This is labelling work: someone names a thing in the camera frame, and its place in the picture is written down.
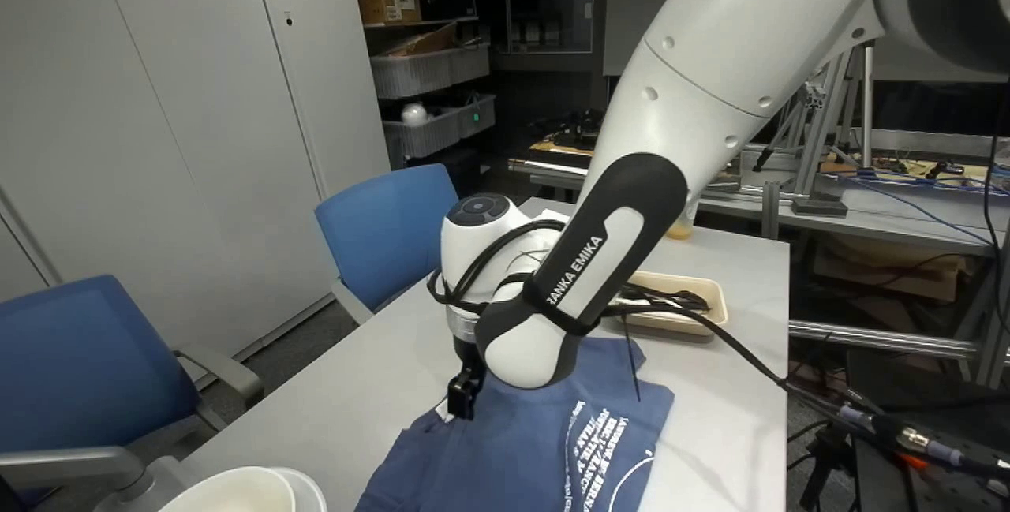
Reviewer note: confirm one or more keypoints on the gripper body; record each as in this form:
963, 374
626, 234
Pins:
470, 358

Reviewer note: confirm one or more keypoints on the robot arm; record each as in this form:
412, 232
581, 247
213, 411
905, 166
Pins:
734, 46

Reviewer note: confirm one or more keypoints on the blue printed shirt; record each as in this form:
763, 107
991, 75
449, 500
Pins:
521, 441

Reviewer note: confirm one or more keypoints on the blue chair with armrests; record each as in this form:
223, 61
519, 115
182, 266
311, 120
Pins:
387, 228
71, 362

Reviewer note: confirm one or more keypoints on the white bowl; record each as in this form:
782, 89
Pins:
237, 492
309, 492

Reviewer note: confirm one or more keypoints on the dark shelf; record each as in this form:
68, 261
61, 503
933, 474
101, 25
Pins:
473, 141

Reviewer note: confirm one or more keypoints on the black plastic cutlery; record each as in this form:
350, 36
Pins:
682, 299

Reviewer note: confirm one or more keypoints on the row of white baskets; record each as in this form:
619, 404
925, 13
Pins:
430, 133
410, 74

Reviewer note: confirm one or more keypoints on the beige tray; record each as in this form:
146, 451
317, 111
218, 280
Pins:
706, 303

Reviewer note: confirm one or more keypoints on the cup with orange liquid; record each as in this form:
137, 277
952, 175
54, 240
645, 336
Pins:
682, 224

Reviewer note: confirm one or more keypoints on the white ball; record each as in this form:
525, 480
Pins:
414, 113

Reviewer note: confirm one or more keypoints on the white cabinet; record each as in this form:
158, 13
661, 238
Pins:
158, 141

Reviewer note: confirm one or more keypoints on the brown cardboard box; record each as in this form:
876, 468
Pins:
884, 267

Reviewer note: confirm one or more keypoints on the grey workbench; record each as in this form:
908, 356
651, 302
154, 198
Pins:
884, 216

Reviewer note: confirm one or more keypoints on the aluminium rail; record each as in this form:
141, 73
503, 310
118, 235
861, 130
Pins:
884, 337

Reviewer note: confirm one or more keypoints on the aluminium frame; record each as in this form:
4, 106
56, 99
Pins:
821, 125

